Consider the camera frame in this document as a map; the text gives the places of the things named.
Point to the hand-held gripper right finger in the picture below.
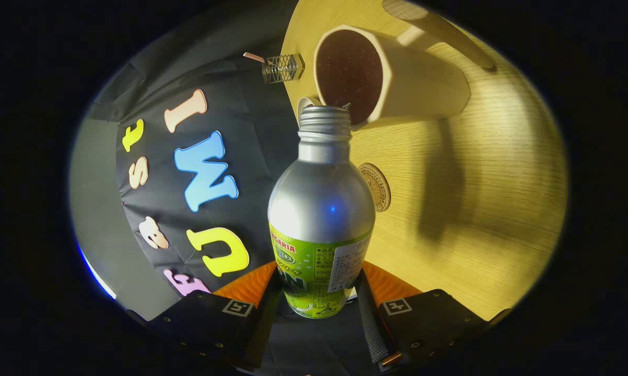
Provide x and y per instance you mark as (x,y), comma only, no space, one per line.
(371,326)

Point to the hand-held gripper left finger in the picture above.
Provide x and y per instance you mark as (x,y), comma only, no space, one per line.
(209,324)

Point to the silver bottle with green label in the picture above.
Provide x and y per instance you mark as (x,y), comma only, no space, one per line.
(319,209)

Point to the round wooden coaster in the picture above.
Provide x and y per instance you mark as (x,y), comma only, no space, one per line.
(379,188)

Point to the wooden table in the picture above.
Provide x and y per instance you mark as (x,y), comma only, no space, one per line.
(475,209)

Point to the black backdrop cloth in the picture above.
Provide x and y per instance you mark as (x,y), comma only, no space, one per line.
(240,130)

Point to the white round plate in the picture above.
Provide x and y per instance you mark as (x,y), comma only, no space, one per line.
(303,104)

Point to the pink stick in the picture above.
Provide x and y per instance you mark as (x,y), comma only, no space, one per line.
(253,57)

